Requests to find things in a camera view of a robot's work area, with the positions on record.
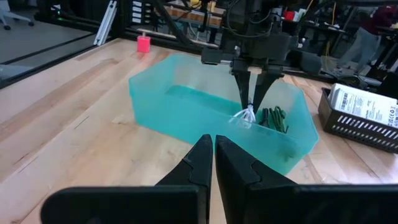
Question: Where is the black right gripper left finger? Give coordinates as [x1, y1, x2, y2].
[154, 134, 215, 188]

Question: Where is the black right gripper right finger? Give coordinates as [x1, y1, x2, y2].
[215, 134, 299, 188]

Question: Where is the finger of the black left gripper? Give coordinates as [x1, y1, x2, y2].
[231, 62, 251, 108]
[252, 72, 285, 113]

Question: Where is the black pen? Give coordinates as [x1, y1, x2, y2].
[259, 108, 271, 127]

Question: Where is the white cable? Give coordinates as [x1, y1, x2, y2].
[228, 104, 257, 129]

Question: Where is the translucent teal plastic bin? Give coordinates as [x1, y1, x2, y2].
[128, 52, 320, 176]

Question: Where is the white instruction booklet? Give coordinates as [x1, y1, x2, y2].
[328, 82, 398, 129]

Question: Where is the wooden workbench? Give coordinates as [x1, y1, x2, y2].
[161, 2, 225, 30]

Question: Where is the black mesh plastic basket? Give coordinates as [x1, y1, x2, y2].
[317, 86, 398, 155]

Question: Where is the person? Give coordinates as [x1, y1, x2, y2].
[337, 4, 398, 74]

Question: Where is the pink cube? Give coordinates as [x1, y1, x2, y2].
[136, 32, 152, 54]

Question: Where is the black cabinet with white labels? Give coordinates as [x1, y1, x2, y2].
[119, 0, 156, 32]

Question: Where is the silver aluminium extrusion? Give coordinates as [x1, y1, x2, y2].
[94, 0, 118, 47]

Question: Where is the white office chair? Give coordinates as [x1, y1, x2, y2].
[0, 0, 35, 31]

